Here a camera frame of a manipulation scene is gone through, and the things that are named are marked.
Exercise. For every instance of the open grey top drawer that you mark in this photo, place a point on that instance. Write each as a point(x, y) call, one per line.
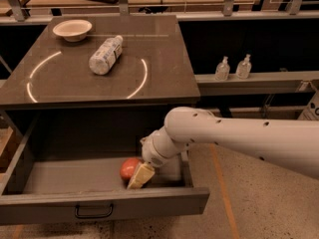
point(59, 165)

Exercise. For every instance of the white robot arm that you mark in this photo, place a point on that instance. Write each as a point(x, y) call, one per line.
point(292, 144)

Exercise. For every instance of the beige paper bowl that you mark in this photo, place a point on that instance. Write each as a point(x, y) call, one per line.
point(73, 30)

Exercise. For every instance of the red apple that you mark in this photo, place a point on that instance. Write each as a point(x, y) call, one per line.
point(128, 168)

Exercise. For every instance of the grey metal rail shelf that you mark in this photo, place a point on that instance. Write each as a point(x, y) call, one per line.
point(259, 83)

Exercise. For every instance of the sanitizer pump bottle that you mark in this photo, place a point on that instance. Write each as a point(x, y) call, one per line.
point(222, 70)
point(243, 68)

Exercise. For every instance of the right sanitizer pump bottle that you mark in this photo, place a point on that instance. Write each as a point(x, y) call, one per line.
point(243, 68)

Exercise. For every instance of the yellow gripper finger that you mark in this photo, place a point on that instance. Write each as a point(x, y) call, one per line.
point(143, 173)

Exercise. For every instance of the left sanitizer pump bottle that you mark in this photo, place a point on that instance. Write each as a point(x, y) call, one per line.
point(222, 70)

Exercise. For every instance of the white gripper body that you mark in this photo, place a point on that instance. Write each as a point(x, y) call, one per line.
point(152, 153)

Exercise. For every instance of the clear plastic water bottle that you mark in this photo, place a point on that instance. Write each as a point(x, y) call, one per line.
point(104, 58)

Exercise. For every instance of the dark grey cabinet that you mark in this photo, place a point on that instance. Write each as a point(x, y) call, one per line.
point(99, 96)

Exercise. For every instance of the wooden background desk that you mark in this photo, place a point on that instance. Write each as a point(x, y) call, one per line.
point(136, 5)

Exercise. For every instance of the black drawer handle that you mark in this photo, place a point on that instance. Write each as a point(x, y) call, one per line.
point(94, 212)

